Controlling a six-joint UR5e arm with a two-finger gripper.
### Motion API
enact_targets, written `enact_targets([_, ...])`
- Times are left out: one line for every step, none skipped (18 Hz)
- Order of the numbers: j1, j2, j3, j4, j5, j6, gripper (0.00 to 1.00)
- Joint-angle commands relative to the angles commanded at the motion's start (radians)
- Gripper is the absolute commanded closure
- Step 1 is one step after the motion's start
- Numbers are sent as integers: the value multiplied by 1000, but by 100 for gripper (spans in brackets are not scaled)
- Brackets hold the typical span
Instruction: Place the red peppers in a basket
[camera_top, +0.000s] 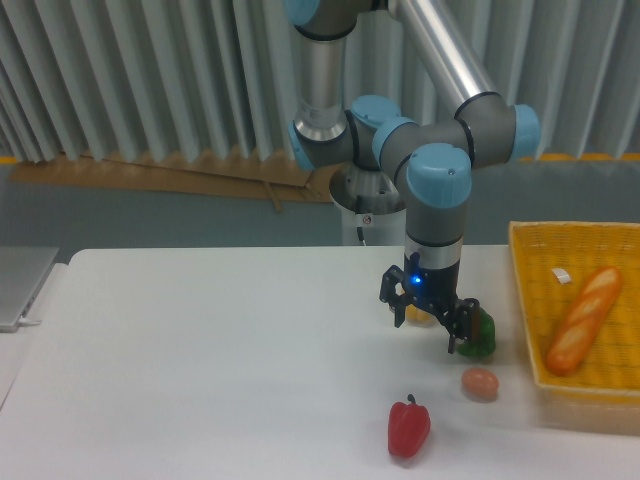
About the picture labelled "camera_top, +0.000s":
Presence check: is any green bell pepper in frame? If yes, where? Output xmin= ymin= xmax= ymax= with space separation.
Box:
xmin=456 ymin=308 xmax=496 ymax=358

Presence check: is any silver laptop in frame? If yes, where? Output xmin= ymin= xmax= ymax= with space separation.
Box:
xmin=1 ymin=246 xmax=58 ymax=333

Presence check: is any brown cardboard sheet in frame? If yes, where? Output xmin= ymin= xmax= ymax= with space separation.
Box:
xmin=1 ymin=147 xmax=338 ymax=212

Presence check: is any yellow bell pepper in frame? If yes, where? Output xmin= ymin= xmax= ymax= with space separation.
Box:
xmin=405 ymin=305 xmax=436 ymax=327

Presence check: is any brown egg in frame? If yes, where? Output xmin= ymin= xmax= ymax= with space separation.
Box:
xmin=461 ymin=368 xmax=499 ymax=401

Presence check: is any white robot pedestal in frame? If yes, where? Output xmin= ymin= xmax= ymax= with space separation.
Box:
xmin=329 ymin=163 xmax=406 ymax=246

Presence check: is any yellow woven basket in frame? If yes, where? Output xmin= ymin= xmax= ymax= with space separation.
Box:
xmin=509 ymin=221 xmax=639 ymax=435

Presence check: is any red bell pepper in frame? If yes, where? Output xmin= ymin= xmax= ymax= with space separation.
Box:
xmin=387 ymin=394 xmax=431 ymax=459

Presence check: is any white paper label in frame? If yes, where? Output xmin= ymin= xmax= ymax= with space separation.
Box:
xmin=551 ymin=267 xmax=572 ymax=284

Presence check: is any baguette bread loaf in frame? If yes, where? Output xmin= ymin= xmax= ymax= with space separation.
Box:
xmin=545 ymin=266 xmax=623 ymax=376

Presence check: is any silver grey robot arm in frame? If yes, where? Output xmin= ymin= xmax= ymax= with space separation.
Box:
xmin=285 ymin=1 xmax=541 ymax=357

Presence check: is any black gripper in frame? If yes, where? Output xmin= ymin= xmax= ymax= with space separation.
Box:
xmin=379 ymin=253 xmax=480 ymax=354

